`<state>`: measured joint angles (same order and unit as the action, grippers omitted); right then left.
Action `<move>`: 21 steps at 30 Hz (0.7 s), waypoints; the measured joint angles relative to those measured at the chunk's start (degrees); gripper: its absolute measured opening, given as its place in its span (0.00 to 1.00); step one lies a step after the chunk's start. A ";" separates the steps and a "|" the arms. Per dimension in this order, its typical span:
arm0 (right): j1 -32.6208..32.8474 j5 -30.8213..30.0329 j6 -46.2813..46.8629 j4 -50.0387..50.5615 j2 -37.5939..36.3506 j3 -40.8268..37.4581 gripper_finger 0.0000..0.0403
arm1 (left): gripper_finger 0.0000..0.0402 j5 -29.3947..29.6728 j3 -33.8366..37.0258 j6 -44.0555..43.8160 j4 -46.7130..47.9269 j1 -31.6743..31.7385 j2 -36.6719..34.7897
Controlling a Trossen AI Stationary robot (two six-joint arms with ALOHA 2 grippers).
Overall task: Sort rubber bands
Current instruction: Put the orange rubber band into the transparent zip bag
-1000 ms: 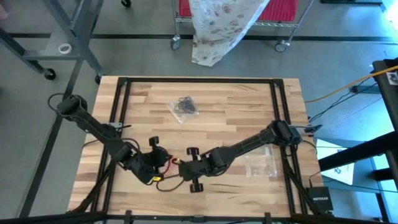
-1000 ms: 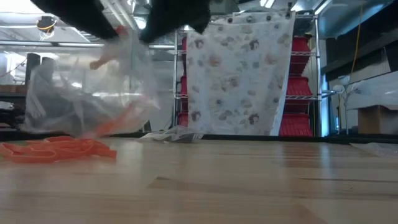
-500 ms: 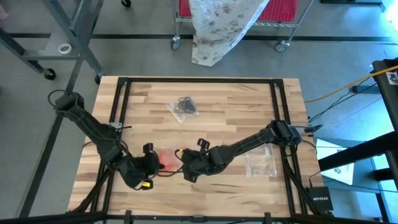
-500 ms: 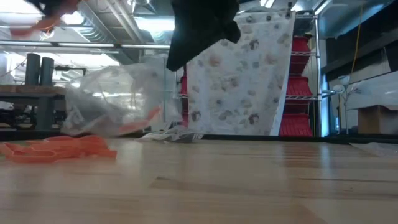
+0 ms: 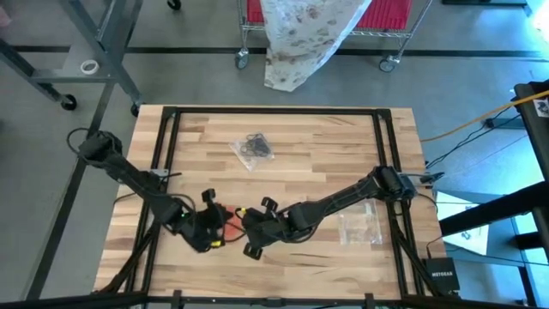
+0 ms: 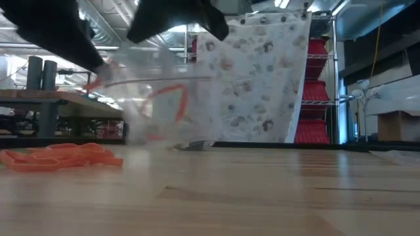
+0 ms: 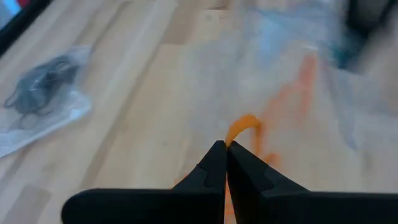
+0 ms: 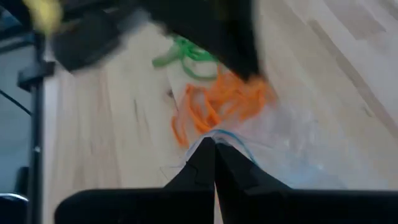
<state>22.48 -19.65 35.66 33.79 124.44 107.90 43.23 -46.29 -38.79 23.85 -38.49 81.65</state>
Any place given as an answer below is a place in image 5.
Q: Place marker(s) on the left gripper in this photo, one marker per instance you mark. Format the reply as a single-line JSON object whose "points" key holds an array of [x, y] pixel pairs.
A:
{"points": [[206, 227]]}

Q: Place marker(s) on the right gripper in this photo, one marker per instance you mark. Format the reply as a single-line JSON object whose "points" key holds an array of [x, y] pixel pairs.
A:
{"points": [[270, 227]]}

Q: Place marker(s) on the black Netgear network switch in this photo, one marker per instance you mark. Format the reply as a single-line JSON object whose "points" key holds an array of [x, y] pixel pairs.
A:
{"points": [[442, 274]]}

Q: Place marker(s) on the black aluminium table frame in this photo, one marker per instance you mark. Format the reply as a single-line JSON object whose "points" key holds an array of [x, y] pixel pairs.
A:
{"points": [[274, 110]]}

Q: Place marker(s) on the white paper sheet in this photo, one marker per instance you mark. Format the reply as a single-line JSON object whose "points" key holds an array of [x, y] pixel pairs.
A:
{"points": [[463, 232]]}

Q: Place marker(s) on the red plastic bin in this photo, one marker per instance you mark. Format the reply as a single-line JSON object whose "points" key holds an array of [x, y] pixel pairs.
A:
{"points": [[255, 10], [386, 13]]}

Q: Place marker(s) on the white floral cloth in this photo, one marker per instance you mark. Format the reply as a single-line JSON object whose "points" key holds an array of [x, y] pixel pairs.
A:
{"points": [[304, 38]]}

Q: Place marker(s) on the black stand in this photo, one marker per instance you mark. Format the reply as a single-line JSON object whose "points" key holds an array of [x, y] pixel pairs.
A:
{"points": [[532, 129]]}

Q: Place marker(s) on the white tape roll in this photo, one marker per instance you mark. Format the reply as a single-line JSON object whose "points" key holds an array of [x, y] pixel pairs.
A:
{"points": [[84, 67]]}

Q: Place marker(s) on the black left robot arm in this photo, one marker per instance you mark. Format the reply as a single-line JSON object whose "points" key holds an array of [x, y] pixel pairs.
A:
{"points": [[133, 180]]}

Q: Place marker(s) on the black rubber band pile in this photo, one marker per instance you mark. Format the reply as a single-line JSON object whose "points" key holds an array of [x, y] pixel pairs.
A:
{"points": [[256, 146]]}

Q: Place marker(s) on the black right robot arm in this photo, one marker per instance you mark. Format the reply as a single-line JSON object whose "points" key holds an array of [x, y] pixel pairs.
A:
{"points": [[351, 193]]}

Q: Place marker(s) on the grey wheeled table frame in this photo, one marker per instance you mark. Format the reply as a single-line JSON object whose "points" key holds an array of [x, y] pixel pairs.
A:
{"points": [[107, 47]]}

